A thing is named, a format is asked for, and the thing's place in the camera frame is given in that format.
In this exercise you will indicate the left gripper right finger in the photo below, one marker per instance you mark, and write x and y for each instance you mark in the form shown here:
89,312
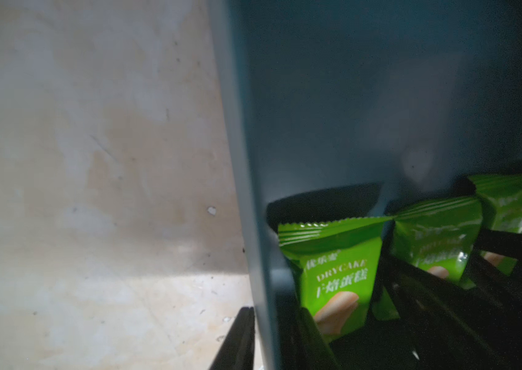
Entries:
310,351

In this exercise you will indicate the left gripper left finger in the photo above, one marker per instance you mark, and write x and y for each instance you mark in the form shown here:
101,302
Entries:
238,348

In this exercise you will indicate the green cookie packet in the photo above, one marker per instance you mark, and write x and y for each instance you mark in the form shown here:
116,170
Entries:
437,236
335,265
500,196

